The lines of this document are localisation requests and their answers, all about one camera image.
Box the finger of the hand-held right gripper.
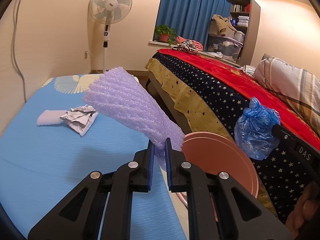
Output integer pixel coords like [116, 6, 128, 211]
[271, 124, 295, 145]

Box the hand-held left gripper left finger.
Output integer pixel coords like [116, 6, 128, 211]
[27, 140, 155, 240]

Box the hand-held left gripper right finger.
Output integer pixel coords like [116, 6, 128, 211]
[165, 138, 293, 240]

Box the blue plastic bag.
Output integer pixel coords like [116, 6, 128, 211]
[234, 97, 281, 160]

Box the pink round bin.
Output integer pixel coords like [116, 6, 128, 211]
[175, 132, 259, 208]

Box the large purple bubble wrap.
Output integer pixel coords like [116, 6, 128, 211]
[82, 67, 185, 170]

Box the person's right hand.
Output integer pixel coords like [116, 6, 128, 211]
[286, 180, 320, 239]

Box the plaid pillow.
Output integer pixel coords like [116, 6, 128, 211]
[254, 56, 320, 130]

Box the plaid cloth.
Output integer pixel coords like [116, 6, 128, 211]
[239, 64, 257, 77]

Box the dark star-print blanket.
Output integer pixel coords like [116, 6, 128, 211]
[145, 51, 320, 223]

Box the red blanket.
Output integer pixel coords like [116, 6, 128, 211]
[157, 48, 320, 153]

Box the crumpled silver wrapper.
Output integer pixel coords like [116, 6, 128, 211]
[59, 106, 99, 137]

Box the blue patterned mat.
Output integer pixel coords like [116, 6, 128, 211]
[0, 74, 188, 240]

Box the clear storage box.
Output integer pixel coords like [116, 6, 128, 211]
[206, 34, 244, 63]

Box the small purple foam sheet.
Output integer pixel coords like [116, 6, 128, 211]
[36, 109, 68, 127]

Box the black white striped garment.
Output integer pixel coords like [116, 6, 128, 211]
[171, 39, 199, 55]

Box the pink cloth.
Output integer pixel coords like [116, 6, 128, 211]
[176, 36, 203, 51]

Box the beige jacket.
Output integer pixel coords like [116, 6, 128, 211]
[211, 14, 237, 37]

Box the potted green plant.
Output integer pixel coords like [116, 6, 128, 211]
[154, 24, 177, 46]

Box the bookshelf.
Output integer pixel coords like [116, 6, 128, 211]
[230, 0, 252, 34]

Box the blue curtain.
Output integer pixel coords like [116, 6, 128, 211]
[155, 0, 232, 52]

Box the white standing fan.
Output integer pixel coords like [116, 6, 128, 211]
[89, 0, 133, 74]

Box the grey bed frame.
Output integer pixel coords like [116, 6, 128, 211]
[147, 72, 193, 133]

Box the grey wall cable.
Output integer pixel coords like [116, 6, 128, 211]
[11, 0, 28, 103]

